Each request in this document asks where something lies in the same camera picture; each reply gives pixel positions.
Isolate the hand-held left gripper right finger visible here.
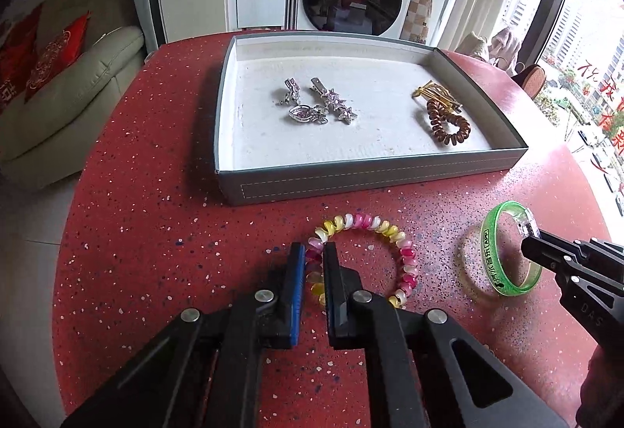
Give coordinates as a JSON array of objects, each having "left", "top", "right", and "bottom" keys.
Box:
[{"left": 323, "top": 242, "right": 569, "bottom": 428}]

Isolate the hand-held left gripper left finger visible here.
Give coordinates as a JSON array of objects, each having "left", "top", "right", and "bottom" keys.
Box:
[{"left": 61, "top": 242, "right": 308, "bottom": 428}]

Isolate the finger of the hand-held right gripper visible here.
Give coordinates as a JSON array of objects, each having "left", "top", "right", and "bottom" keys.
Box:
[
  {"left": 529, "top": 255, "right": 624, "bottom": 292},
  {"left": 520, "top": 231, "right": 624, "bottom": 265}
]

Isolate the green translucent bracelet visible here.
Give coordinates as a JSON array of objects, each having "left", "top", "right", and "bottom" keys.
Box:
[{"left": 480, "top": 201, "right": 543, "bottom": 297}]

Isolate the pink yellow spiral hair tie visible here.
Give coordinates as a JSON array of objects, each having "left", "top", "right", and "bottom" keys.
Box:
[{"left": 304, "top": 212, "right": 418, "bottom": 310}]

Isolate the brown spiral hair tie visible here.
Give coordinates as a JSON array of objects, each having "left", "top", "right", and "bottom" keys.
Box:
[{"left": 425, "top": 99, "right": 472, "bottom": 147}]

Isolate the grey tray box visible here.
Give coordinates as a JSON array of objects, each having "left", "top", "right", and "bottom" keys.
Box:
[{"left": 213, "top": 32, "right": 530, "bottom": 207}]

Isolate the silver rhinestone heart hair clip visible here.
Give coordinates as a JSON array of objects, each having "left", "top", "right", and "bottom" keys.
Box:
[{"left": 287, "top": 103, "right": 328, "bottom": 125}]

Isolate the silver star hair clip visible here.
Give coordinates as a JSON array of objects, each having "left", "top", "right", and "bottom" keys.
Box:
[{"left": 308, "top": 76, "right": 360, "bottom": 126}]

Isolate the gold hair tie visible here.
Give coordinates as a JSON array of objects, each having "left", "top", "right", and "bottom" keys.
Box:
[{"left": 411, "top": 81, "right": 462, "bottom": 115}]

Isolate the silver rhinestone bow hair clip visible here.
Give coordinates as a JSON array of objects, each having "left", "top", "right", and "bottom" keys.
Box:
[{"left": 277, "top": 77, "right": 303, "bottom": 108}]

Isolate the red window lettering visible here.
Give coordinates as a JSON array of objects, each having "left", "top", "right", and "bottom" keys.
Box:
[{"left": 575, "top": 60, "right": 624, "bottom": 156}]

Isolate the pale plush garment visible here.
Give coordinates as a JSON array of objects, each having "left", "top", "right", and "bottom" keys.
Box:
[{"left": 456, "top": 25, "right": 523, "bottom": 76}]

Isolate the checkered cloth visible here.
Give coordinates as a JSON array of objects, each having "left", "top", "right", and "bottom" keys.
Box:
[{"left": 400, "top": 0, "right": 438, "bottom": 44}]

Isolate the green armchair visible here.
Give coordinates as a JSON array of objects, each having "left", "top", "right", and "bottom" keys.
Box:
[{"left": 0, "top": 0, "right": 147, "bottom": 191}]

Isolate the red embroidered cushion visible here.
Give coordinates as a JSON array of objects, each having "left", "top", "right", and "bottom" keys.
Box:
[{"left": 24, "top": 11, "right": 91, "bottom": 103}]

